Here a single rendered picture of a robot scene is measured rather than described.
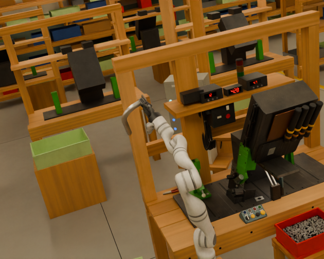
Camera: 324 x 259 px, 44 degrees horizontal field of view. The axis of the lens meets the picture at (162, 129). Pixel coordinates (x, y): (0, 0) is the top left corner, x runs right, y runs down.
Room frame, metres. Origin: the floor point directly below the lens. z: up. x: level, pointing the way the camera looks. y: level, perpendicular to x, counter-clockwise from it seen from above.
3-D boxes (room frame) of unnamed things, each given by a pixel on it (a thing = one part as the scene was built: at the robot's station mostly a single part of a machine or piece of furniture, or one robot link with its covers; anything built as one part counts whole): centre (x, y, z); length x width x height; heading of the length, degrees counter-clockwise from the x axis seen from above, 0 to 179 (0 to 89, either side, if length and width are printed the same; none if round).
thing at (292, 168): (2.33, -0.68, 1.11); 0.39 x 0.16 x 0.03; 14
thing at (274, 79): (2.66, -0.51, 1.52); 0.90 x 0.25 x 0.04; 104
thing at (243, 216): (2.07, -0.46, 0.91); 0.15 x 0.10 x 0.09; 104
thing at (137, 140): (2.69, -0.50, 1.36); 1.49 x 0.09 x 0.97; 104
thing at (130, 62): (2.69, -0.50, 1.89); 1.50 x 0.09 x 0.09; 104
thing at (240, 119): (2.76, -0.48, 1.23); 1.30 x 0.05 x 0.09; 104
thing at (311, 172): (2.40, -0.57, 0.89); 1.10 x 0.42 x 0.02; 104
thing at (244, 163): (2.32, -0.52, 1.17); 0.13 x 0.12 x 0.20; 104
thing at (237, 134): (2.56, -0.64, 1.07); 0.30 x 0.18 x 0.34; 104
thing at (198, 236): (1.63, -0.11, 1.13); 0.09 x 0.09 x 0.17; 62
